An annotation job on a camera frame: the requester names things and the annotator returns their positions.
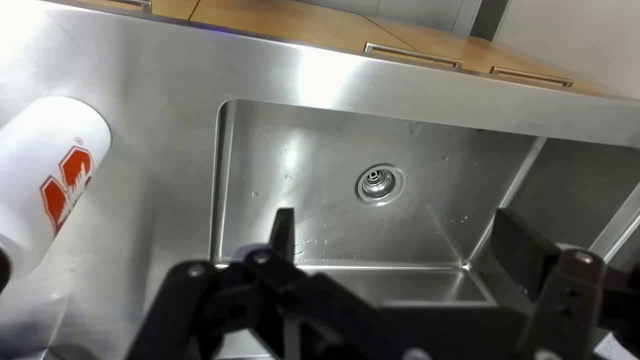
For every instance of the wooden end base cabinet door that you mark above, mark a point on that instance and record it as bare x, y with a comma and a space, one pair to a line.
527, 56

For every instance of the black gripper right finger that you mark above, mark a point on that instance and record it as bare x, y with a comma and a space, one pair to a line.
566, 292

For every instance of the white bottle with orange logo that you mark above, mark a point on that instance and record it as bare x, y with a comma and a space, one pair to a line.
40, 172

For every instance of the round metal sink drain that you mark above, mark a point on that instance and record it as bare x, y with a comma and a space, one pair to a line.
379, 182

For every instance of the stainless steel sink basin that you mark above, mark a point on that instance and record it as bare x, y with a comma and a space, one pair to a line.
321, 200

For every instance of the wooden under-sink cabinet door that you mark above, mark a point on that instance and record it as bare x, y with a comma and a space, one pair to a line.
301, 23

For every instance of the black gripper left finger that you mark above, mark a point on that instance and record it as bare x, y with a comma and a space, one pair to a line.
220, 301

